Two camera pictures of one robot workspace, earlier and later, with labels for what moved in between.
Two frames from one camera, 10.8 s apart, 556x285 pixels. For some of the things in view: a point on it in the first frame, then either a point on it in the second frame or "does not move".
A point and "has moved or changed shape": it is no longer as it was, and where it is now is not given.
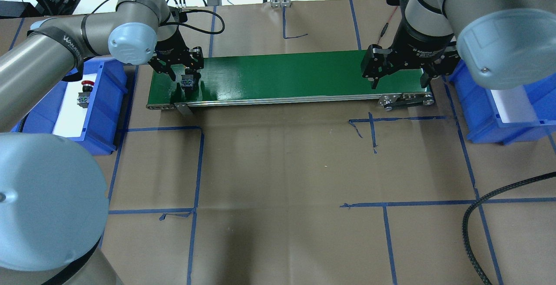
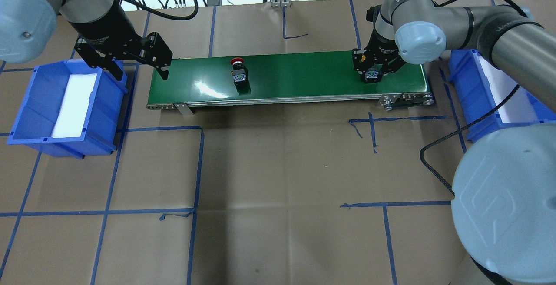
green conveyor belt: [345, 76] does not move
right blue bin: [481, 118] does not move
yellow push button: [187, 80] has moved or changed shape
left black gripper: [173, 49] to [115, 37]
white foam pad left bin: [71, 119] does not move
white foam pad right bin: [513, 105] does not move
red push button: [83, 97] to [239, 73]
